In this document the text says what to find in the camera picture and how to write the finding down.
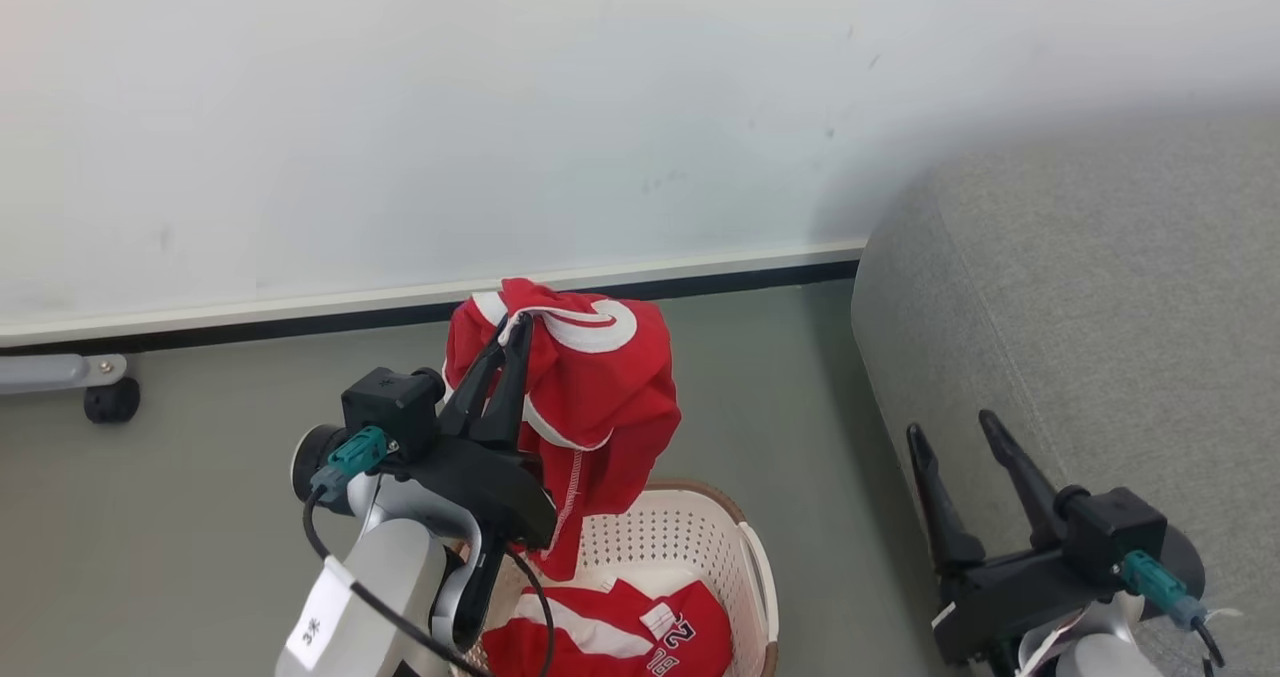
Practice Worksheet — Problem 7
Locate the white laundry basket brown rim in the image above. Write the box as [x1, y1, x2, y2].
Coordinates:
[455, 479, 779, 677]

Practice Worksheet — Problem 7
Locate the thin black cable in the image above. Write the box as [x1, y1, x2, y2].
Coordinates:
[1195, 617, 1227, 677]
[510, 550, 557, 677]
[303, 485, 491, 677]

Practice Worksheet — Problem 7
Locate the red white-striped garment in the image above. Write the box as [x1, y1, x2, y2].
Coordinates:
[443, 278, 682, 583]

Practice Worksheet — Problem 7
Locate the white and black baseboard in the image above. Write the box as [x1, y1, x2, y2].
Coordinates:
[0, 239, 867, 356]

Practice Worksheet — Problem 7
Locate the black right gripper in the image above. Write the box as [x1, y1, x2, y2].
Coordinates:
[906, 409, 1121, 670]

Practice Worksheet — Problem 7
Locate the red garment with number print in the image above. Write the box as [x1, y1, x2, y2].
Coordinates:
[480, 577, 733, 677]

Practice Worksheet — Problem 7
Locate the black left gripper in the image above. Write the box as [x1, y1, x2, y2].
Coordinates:
[385, 314, 558, 550]

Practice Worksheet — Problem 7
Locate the grey fabric sofa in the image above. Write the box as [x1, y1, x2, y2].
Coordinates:
[851, 107, 1280, 677]

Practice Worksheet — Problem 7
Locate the black caster wheel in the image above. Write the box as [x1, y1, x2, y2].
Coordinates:
[84, 377, 141, 425]

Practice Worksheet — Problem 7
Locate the white paper label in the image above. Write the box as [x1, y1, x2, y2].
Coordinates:
[1015, 609, 1083, 677]
[283, 555, 358, 658]

